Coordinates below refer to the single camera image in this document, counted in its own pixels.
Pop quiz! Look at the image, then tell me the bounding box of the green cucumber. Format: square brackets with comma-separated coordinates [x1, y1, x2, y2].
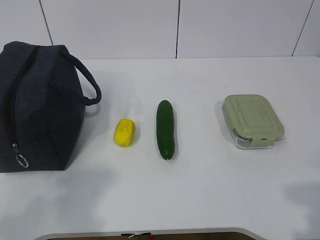
[156, 100, 175, 160]

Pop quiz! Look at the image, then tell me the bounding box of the yellow lemon-shaped fruit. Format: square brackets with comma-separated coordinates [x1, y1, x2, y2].
[113, 118, 136, 147]

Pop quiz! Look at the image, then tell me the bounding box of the glass container with green lid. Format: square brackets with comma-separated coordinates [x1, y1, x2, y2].
[221, 94, 285, 149]

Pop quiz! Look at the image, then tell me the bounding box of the dark navy lunch bag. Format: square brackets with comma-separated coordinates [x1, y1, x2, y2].
[0, 41, 102, 173]

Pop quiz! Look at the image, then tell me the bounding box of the white tag under table edge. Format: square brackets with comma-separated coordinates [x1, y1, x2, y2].
[121, 232, 152, 239]

